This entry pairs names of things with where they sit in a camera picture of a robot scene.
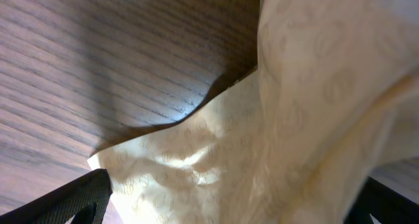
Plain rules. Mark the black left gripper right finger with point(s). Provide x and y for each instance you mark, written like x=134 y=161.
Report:
x=384 y=204

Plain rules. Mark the beige paper bag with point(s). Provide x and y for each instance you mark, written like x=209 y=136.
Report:
x=334 y=96

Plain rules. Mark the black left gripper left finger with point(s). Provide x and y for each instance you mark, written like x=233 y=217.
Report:
x=83 y=200

